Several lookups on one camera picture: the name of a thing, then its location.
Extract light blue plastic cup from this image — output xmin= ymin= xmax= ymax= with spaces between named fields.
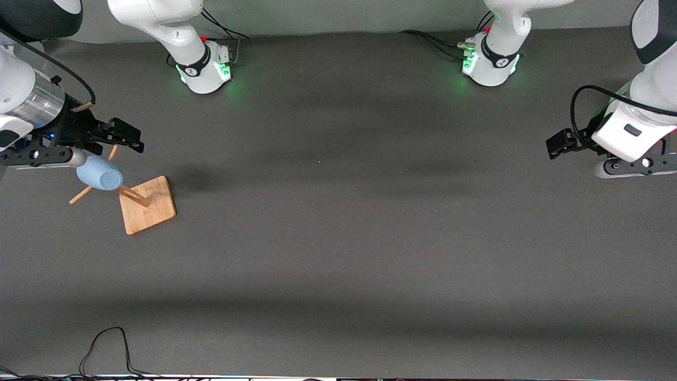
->
xmin=77 ymin=155 xmax=124 ymax=191

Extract wooden cup rack stand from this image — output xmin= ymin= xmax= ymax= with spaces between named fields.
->
xmin=69 ymin=146 xmax=177 ymax=235

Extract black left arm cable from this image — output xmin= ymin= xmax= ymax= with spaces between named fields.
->
xmin=570 ymin=85 xmax=677 ymax=154

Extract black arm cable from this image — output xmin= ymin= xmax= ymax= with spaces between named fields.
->
xmin=0 ymin=29 xmax=97 ymax=104
xmin=570 ymin=85 xmax=677 ymax=154

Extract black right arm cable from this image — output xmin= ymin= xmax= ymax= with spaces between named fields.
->
xmin=0 ymin=29 xmax=97 ymax=104

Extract black right base cables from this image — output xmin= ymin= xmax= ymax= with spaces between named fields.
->
xmin=201 ymin=8 xmax=249 ymax=67

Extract black base cables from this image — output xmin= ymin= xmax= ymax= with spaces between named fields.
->
xmin=201 ymin=8 xmax=249 ymax=67
xmin=399 ymin=11 xmax=495 ymax=60

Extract black left base cables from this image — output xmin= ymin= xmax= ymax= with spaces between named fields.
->
xmin=399 ymin=11 xmax=495 ymax=60

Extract black looped cable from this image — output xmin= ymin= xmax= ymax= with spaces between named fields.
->
xmin=79 ymin=326 xmax=159 ymax=379

